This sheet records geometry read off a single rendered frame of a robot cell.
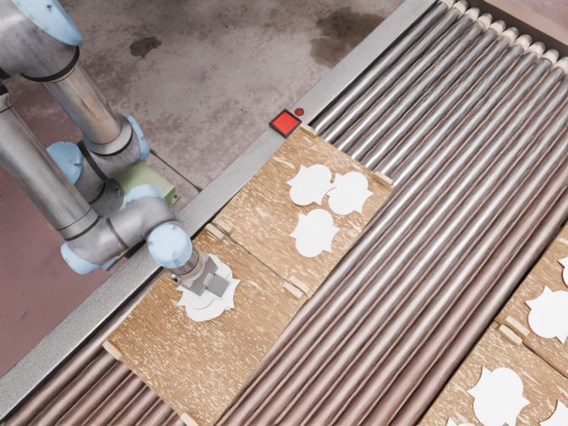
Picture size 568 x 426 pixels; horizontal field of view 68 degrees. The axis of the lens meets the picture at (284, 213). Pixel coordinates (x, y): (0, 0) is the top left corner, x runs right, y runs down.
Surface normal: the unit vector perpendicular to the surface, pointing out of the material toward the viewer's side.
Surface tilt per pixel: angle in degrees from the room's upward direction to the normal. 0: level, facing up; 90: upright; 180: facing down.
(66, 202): 53
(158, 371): 0
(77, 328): 0
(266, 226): 0
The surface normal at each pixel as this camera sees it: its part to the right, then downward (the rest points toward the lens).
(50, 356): -0.04, -0.38
